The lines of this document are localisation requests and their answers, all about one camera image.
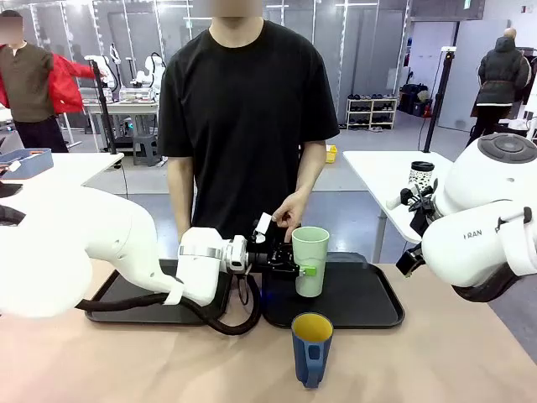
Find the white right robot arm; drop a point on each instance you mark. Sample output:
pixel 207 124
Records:
pixel 461 243

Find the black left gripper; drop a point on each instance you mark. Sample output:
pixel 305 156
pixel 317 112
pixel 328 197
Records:
pixel 262 260

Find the white paper tag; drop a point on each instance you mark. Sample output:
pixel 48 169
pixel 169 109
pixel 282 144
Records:
pixel 264 221

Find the black plastic serving tray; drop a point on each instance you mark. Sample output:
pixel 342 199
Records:
pixel 126 302
pixel 356 294

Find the black tripod stand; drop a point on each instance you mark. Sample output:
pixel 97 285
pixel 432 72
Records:
pixel 105 113

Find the black bags pile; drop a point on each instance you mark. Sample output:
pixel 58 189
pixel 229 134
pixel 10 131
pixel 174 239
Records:
pixel 413 98

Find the black pole with white head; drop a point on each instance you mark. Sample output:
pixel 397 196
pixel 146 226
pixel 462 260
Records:
pixel 438 96

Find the light green plastic cup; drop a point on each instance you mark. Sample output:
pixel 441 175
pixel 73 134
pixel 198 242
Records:
pixel 310 252

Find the blue storage bin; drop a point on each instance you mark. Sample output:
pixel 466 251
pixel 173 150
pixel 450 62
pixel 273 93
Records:
pixel 25 163

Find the white shoe rack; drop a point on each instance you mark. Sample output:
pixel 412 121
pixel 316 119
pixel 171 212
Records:
pixel 371 113

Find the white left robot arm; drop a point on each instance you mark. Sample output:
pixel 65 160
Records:
pixel 105 243

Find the person with red jacket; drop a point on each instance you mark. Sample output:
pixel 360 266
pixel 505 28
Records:
pixel 29 84

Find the white black-dotted tumbler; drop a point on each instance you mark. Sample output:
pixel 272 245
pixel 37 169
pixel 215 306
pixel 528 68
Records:
pixel 421 178

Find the blue mug yellow inside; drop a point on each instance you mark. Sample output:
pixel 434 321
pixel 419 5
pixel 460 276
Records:
pixel 312 357

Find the person's left hand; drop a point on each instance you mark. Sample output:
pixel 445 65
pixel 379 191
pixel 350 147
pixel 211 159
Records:
pixel 293 210

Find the background equipment bench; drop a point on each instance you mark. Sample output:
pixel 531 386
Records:
pixel 126 105

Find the person's right forearm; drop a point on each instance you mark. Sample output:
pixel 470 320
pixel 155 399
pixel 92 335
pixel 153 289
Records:
pixel 184 214

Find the person's left forearm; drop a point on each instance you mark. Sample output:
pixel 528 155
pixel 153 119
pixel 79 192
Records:
pixel 309 176

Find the white side table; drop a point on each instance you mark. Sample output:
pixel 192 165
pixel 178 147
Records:
pixel 377 176

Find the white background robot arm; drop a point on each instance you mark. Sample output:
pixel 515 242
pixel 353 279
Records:
pixel 152 71
pixel 108 63

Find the person in black t-shirt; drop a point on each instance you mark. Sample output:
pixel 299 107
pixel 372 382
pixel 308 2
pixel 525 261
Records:
pixel 247 126

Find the white work table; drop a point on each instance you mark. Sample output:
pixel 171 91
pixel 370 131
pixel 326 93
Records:
pixel 75 172

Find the grey plastic stool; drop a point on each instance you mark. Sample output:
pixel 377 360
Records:
pixel 144 149

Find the person in black puffer jacket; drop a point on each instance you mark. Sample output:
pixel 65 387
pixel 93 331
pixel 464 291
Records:
pixel 501 75

